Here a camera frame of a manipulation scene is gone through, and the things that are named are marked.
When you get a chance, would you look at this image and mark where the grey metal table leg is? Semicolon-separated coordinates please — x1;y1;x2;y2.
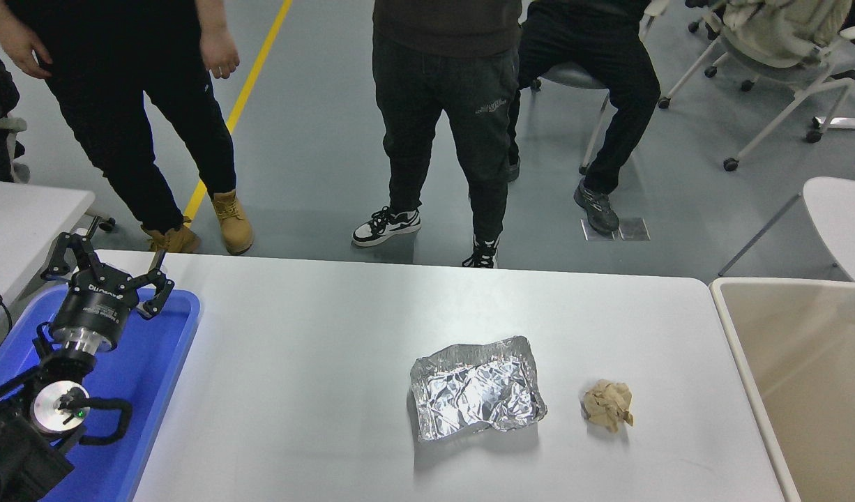
717;193;803;277

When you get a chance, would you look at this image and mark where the white chair base leg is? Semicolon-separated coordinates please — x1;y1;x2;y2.
805;115;855;145

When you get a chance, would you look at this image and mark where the person's right hand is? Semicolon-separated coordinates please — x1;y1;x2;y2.
0;17;53;79

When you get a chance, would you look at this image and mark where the white round table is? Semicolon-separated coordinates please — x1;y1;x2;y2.
802;176;855;287

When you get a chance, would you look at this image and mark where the silver foil tray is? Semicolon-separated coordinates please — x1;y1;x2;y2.
409;335;547;443

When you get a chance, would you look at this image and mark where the grey office chair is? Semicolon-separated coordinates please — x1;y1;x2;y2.
0;115;31;185

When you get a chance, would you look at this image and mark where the tan paper ball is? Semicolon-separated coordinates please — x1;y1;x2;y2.
582;379;635;434

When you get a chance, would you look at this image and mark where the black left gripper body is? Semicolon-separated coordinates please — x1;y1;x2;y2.
51;268;137;342

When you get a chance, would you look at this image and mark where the beige coat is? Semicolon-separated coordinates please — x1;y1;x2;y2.
720;0;854;70

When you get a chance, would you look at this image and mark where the large pale plastic bin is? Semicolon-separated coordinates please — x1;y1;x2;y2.
709;277;855;502

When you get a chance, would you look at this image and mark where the blue plastic tray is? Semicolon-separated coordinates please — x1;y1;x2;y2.
0;284;202;502

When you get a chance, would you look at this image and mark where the white rectangular side table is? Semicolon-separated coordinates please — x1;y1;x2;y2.
0;180;116;325

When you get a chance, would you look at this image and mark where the person's left hand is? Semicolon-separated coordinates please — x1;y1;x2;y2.
199;28;241;79

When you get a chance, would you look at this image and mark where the white wheeled office chair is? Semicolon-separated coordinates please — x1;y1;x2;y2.
658;0;855;173

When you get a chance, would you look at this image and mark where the grey wheeled stool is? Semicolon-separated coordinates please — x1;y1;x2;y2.
529;61;613;175

